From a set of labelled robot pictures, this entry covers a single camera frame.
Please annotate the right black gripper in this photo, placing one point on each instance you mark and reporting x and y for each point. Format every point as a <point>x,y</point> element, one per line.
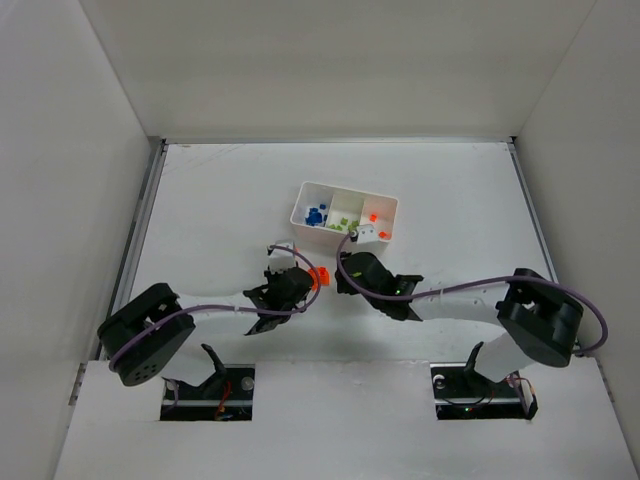
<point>345,272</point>

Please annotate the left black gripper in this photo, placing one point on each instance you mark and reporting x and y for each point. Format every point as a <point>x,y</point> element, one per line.
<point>304,280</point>

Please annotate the large orange round lego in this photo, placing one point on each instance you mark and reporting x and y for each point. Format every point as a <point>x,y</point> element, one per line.
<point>321,277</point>

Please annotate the large blue arch lego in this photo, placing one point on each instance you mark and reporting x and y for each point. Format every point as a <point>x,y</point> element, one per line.
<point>316,217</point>

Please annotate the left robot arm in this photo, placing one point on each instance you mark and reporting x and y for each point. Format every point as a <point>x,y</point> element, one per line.
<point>142,337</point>

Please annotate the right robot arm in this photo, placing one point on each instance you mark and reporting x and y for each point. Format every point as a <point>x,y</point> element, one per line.
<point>540,319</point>

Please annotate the white three-compartment container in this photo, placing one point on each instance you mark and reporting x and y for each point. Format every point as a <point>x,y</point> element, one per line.
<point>338,202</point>

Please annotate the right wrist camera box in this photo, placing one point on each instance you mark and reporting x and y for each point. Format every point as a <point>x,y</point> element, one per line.
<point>364,234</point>

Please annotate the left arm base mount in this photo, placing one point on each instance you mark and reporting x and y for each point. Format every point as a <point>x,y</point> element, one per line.
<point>225,396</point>

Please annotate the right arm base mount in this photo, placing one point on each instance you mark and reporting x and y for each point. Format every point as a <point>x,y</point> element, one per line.
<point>460,393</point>

